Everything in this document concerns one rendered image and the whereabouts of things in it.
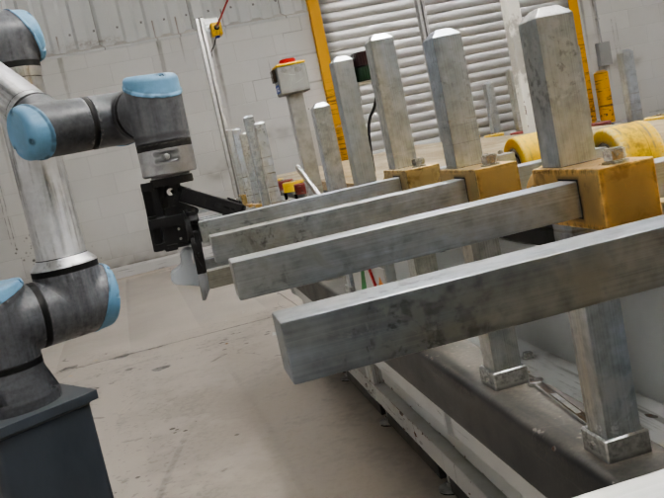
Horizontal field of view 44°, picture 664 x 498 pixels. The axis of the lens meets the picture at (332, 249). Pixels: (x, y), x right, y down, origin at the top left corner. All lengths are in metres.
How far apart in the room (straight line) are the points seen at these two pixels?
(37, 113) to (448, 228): 0.88
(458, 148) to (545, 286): 0.57
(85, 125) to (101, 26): 7.86
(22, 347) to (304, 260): 1.30
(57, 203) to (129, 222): 7.22
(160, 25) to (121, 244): 2.40
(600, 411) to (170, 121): 0.83
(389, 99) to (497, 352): 0.41
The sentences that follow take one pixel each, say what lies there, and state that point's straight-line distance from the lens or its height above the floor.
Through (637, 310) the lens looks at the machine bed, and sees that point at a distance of 1.12.
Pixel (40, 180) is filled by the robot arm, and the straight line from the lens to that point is 1.91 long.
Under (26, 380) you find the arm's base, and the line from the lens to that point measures 1.88.
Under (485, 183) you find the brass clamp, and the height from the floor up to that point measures 0.95.
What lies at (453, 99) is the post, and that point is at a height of 1.05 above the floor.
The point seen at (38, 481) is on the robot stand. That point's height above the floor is 0.46.
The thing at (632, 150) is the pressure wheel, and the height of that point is 0.95.
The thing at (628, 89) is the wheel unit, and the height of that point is 0.99.
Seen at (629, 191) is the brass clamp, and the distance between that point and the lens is 0.68.
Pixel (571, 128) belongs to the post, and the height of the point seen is 1.00.
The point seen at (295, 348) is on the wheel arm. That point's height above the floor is 0.95.
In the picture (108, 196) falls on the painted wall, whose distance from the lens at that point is 9.11.
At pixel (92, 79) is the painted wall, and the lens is 9.17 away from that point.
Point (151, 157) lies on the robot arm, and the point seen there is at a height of 1.06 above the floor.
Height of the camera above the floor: 1.04
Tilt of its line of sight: 8 degrees down
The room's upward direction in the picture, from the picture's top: 12 degrees counter-clockwise
